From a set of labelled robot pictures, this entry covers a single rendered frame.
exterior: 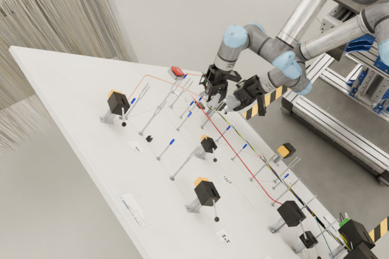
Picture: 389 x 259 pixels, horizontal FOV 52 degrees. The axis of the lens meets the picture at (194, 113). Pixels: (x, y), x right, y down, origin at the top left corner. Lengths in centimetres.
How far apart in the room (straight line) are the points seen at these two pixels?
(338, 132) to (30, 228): 209
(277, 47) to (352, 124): 140
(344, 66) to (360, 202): 90
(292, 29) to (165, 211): 74
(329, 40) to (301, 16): 25
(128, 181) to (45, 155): 203
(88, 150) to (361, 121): 200
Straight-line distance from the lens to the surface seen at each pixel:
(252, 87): 162
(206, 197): 108
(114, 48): 218
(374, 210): 280
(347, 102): 278
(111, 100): 117
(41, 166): 304
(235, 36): 135
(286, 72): 155
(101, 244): 275
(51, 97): 117
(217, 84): 147
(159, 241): 99
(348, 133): 266
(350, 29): 160
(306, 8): 141
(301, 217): 131
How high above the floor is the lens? 260
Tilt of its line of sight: 64 degrees down
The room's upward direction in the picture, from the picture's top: 12 degrees counter-clockwise
